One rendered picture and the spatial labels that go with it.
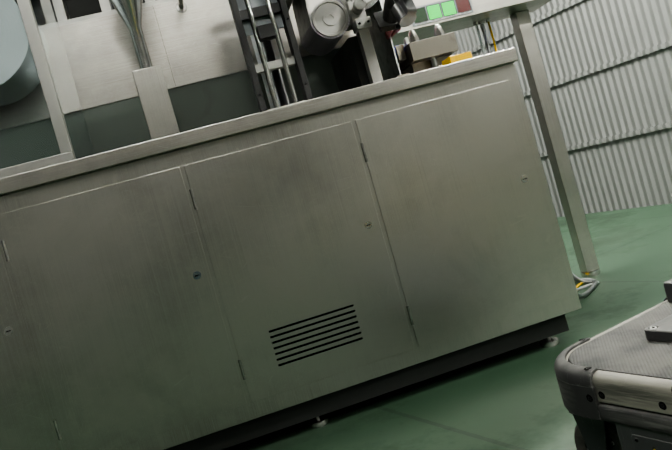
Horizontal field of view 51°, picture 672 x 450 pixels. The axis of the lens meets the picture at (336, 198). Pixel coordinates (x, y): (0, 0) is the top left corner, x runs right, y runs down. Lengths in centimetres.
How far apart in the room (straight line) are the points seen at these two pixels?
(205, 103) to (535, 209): 120
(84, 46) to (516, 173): 152
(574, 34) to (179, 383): 364
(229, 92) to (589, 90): 287
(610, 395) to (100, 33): 202
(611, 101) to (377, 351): 310
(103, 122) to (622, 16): 318
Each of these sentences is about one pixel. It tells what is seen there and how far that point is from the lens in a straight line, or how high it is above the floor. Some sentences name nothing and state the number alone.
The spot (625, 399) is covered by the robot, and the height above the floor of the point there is 21.
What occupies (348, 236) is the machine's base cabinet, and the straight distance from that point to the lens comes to 196.
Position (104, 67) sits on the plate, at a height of 127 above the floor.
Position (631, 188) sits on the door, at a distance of 481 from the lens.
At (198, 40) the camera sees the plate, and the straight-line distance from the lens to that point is 260.
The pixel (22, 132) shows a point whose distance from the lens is 205.
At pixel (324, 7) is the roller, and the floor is 121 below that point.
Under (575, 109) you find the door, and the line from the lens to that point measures 496.
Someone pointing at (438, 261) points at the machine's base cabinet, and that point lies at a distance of 204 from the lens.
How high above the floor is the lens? 65
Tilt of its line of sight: 1 degrees down
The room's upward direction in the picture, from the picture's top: 16 degrees counter-clockwise
